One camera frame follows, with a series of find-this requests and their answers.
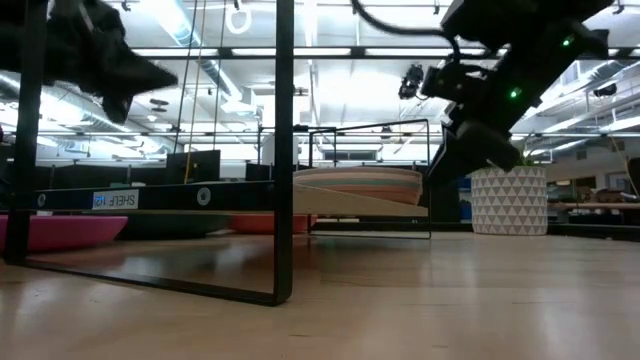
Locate orange plate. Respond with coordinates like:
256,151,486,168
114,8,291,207
229,213,319,235

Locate salmon plate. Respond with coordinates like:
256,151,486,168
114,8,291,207
319,185,424,207

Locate black monitor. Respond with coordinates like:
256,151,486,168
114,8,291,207
166,149,222,184

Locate white hanging ring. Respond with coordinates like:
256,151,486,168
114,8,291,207
224,4,253,35

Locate white shelf label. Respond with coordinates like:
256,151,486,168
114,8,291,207
91,189,140,211

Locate white triangle pattern planter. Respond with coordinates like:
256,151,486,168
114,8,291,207
470,165,549,237

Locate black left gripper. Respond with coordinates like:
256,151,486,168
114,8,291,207
0,0,179,125

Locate background wooden desk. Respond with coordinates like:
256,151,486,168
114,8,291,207
549,201,640,211

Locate pink plate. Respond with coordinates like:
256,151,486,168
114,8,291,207
0,214,129,254

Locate black overhead frame bar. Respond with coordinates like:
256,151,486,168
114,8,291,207
130,46,640,61

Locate black overhead camera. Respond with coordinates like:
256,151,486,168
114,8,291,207
398,63,426,100

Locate black metal wood shelf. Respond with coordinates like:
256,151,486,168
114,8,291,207
2,0,433,307

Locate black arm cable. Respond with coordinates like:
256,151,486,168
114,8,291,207
349,0,462,61

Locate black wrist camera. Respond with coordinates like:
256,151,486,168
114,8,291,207
421,60,485,101

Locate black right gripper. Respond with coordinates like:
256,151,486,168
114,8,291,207
426,47,576,189

